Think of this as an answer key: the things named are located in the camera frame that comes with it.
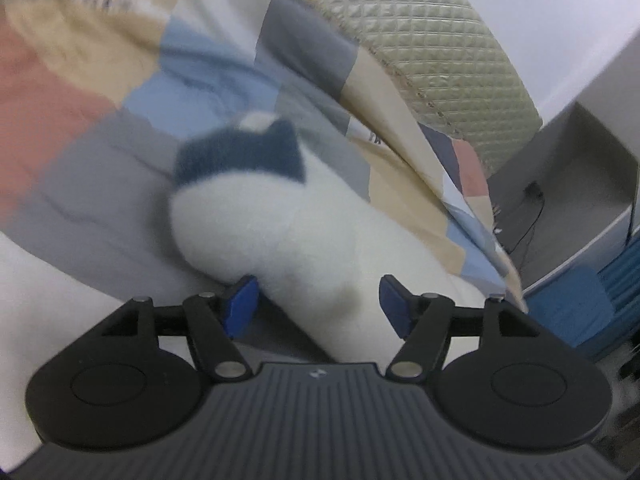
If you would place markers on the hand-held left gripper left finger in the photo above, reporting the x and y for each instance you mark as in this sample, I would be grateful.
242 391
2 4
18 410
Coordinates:
241 305

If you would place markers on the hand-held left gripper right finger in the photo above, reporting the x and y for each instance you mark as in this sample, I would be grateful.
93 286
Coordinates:
395 305

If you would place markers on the cream striped sweater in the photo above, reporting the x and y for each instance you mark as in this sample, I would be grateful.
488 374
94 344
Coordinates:
280 220

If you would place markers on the blue cloth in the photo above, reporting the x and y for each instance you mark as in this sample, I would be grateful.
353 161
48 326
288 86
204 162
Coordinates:
585 305

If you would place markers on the patchwork quilt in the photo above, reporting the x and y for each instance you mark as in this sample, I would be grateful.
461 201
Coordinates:
150 85

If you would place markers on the cream quilted headboard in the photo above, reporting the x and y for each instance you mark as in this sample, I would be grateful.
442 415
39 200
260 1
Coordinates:
425 45

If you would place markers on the black wall plug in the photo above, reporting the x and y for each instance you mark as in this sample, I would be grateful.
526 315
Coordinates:
533 191

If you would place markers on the grey wall cabinet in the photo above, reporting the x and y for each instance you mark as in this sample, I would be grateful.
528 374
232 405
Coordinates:
565 180

